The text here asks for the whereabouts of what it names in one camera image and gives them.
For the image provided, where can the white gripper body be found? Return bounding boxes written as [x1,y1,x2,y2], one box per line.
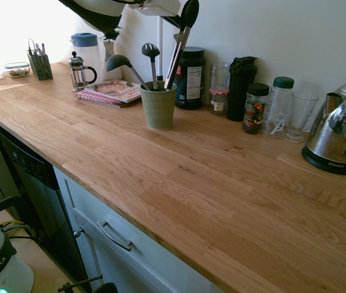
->
[139,0,182,16]

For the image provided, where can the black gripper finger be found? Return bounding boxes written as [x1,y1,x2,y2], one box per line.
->
[160,13,182,31]

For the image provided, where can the steel tongs with black heads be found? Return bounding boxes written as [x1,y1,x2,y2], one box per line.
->
[163,0,200,92]

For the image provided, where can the green ribbed ceramic utensil holder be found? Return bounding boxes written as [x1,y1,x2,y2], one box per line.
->
[140,81,178,131]

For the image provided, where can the tall white candle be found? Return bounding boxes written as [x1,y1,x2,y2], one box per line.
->
[157,16,165,76]

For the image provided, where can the black slotted spoon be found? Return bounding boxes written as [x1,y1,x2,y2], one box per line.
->
[141,42,161,92]

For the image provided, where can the dark protein powder tub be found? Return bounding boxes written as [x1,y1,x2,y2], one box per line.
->
[174,46,207,111]

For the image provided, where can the black ladle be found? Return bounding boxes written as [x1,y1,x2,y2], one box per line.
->
[105,54,151,92]

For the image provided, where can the tall clear glass jar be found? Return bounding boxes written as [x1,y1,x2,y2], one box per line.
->
[210,63,231,92]

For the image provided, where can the white vase with blue flowers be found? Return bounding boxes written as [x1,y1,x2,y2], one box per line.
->
[102,38,123,82]

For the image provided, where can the white pitcher with blue lid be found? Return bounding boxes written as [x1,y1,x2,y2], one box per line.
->
[69,32,103,87]

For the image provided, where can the Food Processor cookbook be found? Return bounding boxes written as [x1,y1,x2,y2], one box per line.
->
[84,79,143,104]

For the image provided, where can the small jar with gingham lid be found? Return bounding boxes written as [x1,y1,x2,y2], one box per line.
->
[209,88,230,116]

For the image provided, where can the black shaker bottle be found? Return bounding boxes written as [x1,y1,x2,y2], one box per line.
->
[226,56,258,122]

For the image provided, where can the glass French press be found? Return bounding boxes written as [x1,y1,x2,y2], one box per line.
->
[68,51,98,93]

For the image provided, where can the red gingham book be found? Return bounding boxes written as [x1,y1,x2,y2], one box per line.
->
[74,88,142,109]

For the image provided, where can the spice jar with black lid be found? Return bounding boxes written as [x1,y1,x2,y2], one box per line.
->
[241,82,270,136]

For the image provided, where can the green perforated cutlery caddy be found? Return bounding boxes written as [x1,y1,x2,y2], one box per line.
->
[26,51,54,81]

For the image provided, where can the clear bottle with green lid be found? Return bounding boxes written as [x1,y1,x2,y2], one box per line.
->
[262,76,295,140]

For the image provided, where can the glass food container with nuts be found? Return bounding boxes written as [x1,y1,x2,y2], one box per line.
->
[4,62,31,78]

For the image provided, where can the clear footed drinking glass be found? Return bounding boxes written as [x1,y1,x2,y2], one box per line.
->
[282,92,320,144]

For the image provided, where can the stainless steel electric kettle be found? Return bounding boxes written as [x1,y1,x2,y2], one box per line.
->
[305,73,346,163]

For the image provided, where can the white cabinet drawer front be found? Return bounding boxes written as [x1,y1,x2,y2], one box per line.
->
[63,179,168,264]

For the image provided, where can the black steel dishwasher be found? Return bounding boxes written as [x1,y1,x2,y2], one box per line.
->
[0,118,92,285]

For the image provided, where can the black kettle base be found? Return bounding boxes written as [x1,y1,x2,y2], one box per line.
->
[301,145,346,176]

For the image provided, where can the black metal clamp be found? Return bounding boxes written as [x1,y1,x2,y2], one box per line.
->
[57,273,119,293]

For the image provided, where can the metal drawer handle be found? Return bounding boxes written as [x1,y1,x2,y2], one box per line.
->
[96,220,134,252]

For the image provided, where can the yellow cable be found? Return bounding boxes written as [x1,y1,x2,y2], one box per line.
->
[0,219,34,237]

